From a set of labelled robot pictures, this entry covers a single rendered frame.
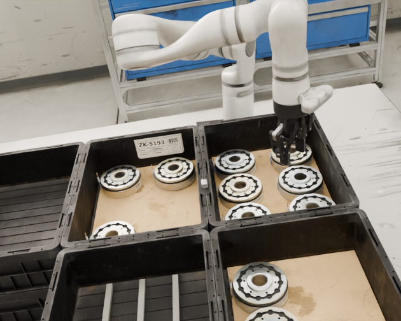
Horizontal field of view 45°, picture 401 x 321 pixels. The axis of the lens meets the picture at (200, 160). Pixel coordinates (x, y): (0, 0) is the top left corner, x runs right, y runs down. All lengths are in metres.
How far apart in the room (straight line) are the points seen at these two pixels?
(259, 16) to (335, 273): 0.51
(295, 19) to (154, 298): 0.59
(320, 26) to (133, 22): 2.23
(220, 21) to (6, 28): 3.19
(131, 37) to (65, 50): 3.01
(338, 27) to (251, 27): 2.26
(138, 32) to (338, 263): 0.60
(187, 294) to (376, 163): 0.75
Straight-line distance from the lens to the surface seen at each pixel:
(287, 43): 0.93
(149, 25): 1.02
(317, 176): 1.18
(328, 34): 3.17
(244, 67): 1.37
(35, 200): 1.35
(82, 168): 1.22
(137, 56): 1.00
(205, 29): 0.95
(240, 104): 1.43
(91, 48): 3.97
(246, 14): 0.94
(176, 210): 1.17
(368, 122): 1.69
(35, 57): 4.07
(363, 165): 1.49
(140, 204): 1.21
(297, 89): 0.98
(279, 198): 1.17
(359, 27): 3.23
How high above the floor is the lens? 1.58
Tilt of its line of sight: 35 degrees down
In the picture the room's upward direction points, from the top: 9 degrees counter-clockwise
